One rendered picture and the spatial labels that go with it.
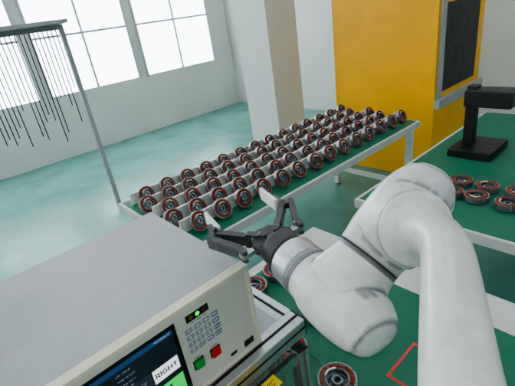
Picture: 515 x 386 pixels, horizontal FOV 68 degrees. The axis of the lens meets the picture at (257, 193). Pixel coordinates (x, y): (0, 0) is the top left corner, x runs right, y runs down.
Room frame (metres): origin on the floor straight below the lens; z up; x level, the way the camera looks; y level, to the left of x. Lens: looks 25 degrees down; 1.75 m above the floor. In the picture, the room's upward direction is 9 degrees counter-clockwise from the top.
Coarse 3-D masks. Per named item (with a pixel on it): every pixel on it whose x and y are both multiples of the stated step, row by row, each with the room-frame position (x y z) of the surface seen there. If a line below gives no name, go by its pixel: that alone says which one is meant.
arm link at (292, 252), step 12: (288, 240) 0.54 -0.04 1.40; (300, 240) 0.53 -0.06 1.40; (276, 252) 0.53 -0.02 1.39; (288, 252) 0.51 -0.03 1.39; (300, 252) 0.50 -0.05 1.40; (312, 252) 0.50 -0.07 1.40; (276, 264) 0.51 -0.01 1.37; (288, 264) 0.49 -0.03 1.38; (276, 276) 0.51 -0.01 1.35; (288, 276) 0.48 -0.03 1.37
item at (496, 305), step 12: (312, 228) 1.61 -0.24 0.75; (312, 240) 1.51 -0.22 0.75; (324, 240) 1.49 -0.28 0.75; (264, 264) 1.38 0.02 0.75; (408, 276) 1.16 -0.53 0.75; (408, 288) 1.09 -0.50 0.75; (492, 300) 0.97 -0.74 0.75; (504, 300) 0.96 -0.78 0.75; (492, 312) 0.92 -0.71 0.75; (504, 312) 0.91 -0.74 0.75; (504, 324) 0.87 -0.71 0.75
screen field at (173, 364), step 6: (174, 360) 0.48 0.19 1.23; (162, 366) 0.47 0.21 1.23; (168, 366) 0.48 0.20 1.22; (174, 366) 0.48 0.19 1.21; (180, 366) 0.49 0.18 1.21; (156, 372) 0.46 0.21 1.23; (162, 372) 0.47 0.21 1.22; (168, 372) 0.47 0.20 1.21; (144, 378) 0.45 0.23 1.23; (150, 378) 0.45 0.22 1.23; (156, 378) 0.46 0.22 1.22; (162, 378) 0.47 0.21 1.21; (138, 384) 0.44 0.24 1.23; (144, 384) 0.45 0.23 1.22; (150, 384) 0.45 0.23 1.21
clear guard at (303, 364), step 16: (288, 352) 0.61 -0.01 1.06; (304, 352) 0.60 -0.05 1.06; (272, 368) 0.57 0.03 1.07; (288, 368) 0.56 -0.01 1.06; (304, 368) 0.56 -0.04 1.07; (320, 368) 0.55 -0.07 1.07; (256, 384) 0.54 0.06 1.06; (288, 384) 0.53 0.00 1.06; (304, 384) 0.52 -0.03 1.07; (320, 384) 0.52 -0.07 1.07; (336, 384) 0.51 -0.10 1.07; (352, 384) 0.50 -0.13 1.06
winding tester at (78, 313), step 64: (64, 256) 0.74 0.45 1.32; (128, 256) 0.70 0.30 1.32; (192, 256) 0.66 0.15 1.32; (0, 320) 0.55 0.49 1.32; (64, 320) 0.52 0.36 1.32; (128, 320) 0.50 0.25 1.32; (192, 320) 0.52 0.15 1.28; (256, 320) 0.60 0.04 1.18; (0, 384) 0.41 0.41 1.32; (64, 384) 0.39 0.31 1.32; (192, 384) 0.50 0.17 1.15
